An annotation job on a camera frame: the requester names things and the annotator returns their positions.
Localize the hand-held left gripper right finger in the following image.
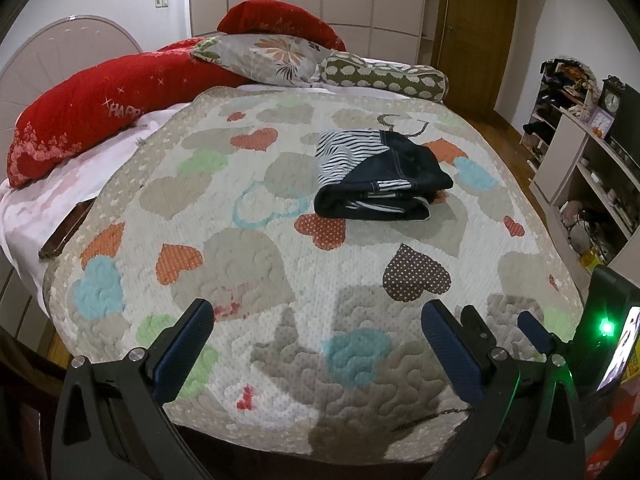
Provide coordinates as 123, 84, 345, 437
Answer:
421, 300, 583, 480

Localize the floral pillow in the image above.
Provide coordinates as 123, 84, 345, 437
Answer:
192, 34, 333, 86

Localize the pale rounded headboard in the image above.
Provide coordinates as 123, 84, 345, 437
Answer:
0, 16, 143, 136

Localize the yellow red printed box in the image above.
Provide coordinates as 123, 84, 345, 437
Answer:
585, 350, 640, 480

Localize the white bedsheet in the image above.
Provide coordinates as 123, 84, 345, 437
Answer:
0, 100, 191, 286

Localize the wooden door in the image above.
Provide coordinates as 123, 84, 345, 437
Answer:
435, 0, 518, 116

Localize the white round object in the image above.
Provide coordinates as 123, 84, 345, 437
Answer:
570, 220, 594, 254

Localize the black striped garment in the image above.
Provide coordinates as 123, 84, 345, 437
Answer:
314, 129, 455, 222

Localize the dark television screen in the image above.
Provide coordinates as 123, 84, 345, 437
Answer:
617, 85, 640, 161

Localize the olive spotted bolster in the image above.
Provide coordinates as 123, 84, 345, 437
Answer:
320, 52, 451, 103

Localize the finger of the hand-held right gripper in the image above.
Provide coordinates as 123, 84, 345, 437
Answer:
460, 304, 502, 356
516, 310, 568, 363

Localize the small table clock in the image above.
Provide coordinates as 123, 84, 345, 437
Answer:
590, 107, 615, 138

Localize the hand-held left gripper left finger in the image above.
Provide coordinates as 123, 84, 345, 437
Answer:
51, 298, 215, 480

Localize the heart pattern quilt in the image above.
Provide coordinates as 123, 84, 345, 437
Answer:
42, 85, 586, 466

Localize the dark flat object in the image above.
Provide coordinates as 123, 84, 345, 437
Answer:
39, 197, 96, 261

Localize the white shelf unit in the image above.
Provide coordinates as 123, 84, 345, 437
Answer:
530, 107, 640, 291

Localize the dark mantel clock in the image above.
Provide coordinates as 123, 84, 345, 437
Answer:
599, 76, 626, 113

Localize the cluttered open rack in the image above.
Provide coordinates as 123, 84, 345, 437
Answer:
520, 57, 601, 161

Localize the white corner shelf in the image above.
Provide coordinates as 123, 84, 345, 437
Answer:
420, 0, 443, 61

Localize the red pillow with white print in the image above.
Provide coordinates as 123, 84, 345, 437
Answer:
7, 37, 251, 188

